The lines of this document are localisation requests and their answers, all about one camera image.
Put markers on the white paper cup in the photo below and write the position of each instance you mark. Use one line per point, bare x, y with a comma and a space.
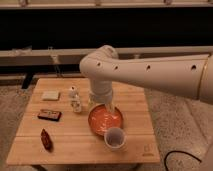
114, 138

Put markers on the dark rectangular snack box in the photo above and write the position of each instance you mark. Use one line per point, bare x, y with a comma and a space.
49, 115

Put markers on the grey horizontal rail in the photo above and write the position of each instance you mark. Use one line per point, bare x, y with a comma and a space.
73, 56

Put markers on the clear plastic bottle white cap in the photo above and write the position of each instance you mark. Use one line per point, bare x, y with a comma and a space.
75, 99

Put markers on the orange round plate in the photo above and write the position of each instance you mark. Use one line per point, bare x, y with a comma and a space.
99, 119

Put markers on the wooden table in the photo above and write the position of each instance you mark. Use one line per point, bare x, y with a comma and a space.
73, 142

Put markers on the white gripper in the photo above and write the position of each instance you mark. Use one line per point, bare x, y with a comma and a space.
101, 92

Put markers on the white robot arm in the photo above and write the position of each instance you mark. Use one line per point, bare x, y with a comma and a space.
188, 76

